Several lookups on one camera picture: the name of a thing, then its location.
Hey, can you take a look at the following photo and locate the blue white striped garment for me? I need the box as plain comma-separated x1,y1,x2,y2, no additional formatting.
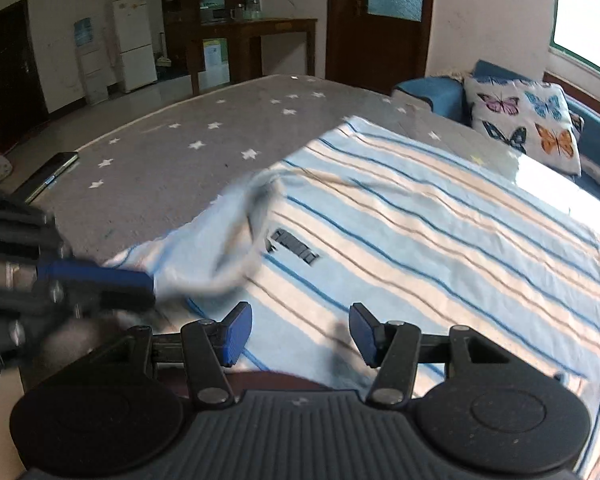
102,116,600,480

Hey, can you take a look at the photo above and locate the blue sofa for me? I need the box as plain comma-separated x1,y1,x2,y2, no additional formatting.
391,60,600,221

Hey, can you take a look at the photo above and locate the black smartphone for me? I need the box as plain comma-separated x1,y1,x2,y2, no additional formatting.
10,151,80,205

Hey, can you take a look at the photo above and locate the butterfly print pillow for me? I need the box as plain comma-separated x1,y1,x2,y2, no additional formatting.
462,74,583,177

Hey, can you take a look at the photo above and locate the pale green sign board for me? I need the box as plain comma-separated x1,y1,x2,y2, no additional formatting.
202,37,230,89

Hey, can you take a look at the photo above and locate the dark wooden side table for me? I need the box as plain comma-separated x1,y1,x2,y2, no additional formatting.
187,17,319,96

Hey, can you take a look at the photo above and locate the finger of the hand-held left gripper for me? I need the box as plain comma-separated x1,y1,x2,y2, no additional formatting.
36,259,157,295
55,287,157,315

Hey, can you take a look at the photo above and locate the grey star tablecloth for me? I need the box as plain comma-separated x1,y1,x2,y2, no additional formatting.
10,74,600,411

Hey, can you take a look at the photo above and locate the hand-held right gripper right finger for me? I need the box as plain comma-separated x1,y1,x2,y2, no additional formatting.
349,302,514,409

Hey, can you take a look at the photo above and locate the dark wooden display cabinet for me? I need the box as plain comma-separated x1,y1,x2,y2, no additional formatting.
159,0,262,81

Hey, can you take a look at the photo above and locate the white water dispenser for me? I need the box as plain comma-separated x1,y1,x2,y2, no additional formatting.
73,17,110,106

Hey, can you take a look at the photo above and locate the white refrigerator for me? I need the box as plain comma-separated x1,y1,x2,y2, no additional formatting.
112,0,159,94

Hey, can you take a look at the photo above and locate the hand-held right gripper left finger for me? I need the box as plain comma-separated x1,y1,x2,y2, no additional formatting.
87,302,254,409

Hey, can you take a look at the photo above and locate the dark wooden glass door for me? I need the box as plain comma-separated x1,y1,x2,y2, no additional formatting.
326,0,436,95

